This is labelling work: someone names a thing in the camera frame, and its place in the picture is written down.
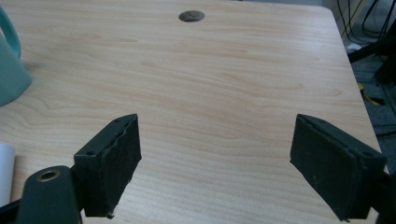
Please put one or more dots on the white paper roll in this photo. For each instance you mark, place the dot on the white paper roll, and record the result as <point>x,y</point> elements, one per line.
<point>5,174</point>

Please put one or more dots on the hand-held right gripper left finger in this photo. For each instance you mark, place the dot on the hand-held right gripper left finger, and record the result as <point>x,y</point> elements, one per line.
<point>109,168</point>

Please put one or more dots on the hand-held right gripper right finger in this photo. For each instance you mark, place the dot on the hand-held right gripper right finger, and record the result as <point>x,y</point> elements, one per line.
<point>336,168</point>

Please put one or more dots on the black metal stand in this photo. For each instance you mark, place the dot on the black metal stand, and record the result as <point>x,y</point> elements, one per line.
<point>378,54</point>

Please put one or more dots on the teal mug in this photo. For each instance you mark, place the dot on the teal mug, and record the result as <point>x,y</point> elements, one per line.
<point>9,71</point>

